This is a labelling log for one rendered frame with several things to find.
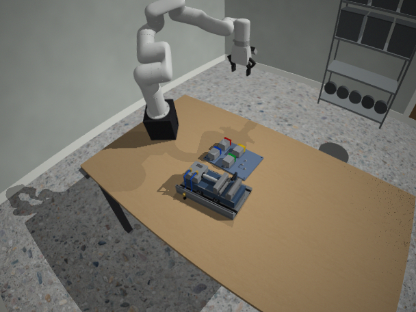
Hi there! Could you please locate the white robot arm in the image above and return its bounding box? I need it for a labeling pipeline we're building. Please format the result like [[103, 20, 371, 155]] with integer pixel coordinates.
[[133, 0, 250, 120]]

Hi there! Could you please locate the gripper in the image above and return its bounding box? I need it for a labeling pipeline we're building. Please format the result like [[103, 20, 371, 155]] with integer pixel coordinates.
[[227, 44, 256, 76]]

